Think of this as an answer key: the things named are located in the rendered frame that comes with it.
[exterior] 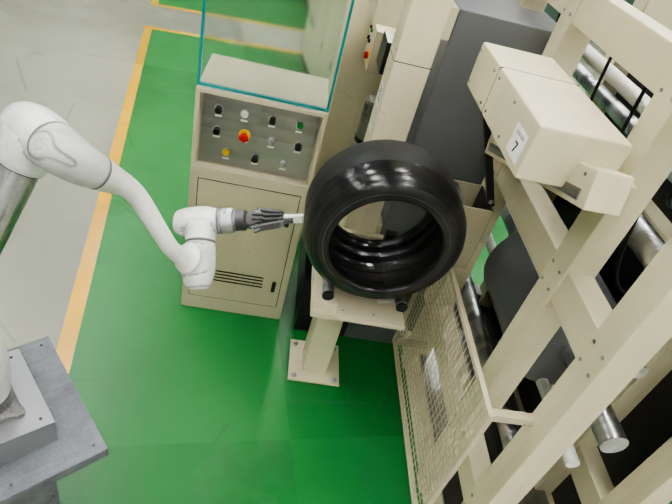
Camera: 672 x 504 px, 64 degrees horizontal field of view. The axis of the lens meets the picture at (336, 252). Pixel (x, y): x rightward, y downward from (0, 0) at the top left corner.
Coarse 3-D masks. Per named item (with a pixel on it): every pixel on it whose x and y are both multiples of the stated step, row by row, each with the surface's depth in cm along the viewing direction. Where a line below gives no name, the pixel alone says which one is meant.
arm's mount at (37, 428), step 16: (16, 352) 168; (16, 368) 164; (16, 384) 159; (32, 384) 161; (32, 400) 156; (32, 416) 152; (48, 416) 154; (0, 432) 146; (16, 432) 147; (32, 432) 149; (48, 432) 154; (0, 448) 145; (16, 448) 149; (32, 448) 153; (0, 464) 149
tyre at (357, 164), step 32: (352, 160) 174; (384, 160) 170; (416, 160) 173; (320, 192) 174; (352, 192) 167; (384, 192) 166; (416, 192) 167; (448, 192) 171; (320, 224) 174; (448, 224) 174; (320, 256) 182; (352, 256) 213; (384, 256) 215; (416, 256) 210; (448, 256) 182; (352, 288) 191; (384, 288) 193; (416, 288) 192
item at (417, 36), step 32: (416, 0) 166; (448, 0) 166; (416, 32) 172; (416, 64) 179; (384, 96) 186; (416, 96) 186; (384, 128) 194; (352, 224) 220; (320, 320) 256; (320, 352) 271
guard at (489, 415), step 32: (448, 288) 209; (448, 320) 203; (416, 352) 233; (448, 352) 197; (480, 384) 166; (448, 416) 188; (480, 416) 164; (416, 448) 214; (448, 448) 183; (448, 480) 180
